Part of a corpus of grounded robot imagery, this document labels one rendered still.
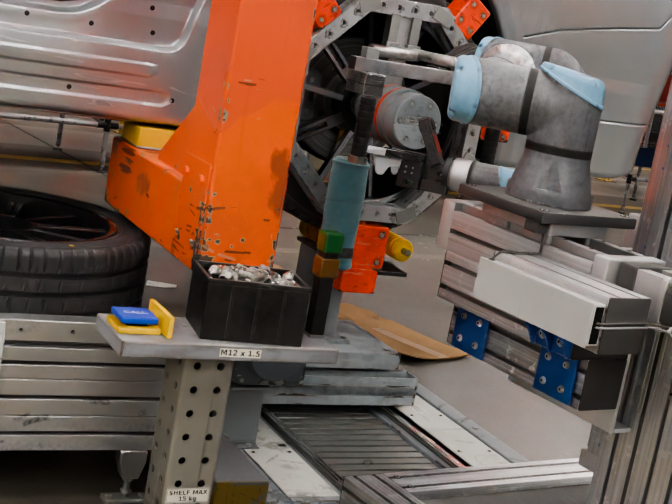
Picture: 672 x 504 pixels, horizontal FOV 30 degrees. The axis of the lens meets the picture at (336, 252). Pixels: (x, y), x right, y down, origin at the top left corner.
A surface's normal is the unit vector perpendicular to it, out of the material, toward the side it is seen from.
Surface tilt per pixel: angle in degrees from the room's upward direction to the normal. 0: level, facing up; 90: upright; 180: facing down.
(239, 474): 0
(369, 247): 90
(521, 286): 90
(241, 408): 90
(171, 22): 90
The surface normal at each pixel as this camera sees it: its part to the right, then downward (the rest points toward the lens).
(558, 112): -0.23, 0.19
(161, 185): -0.89, -0.07
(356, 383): 0.43, 0.26
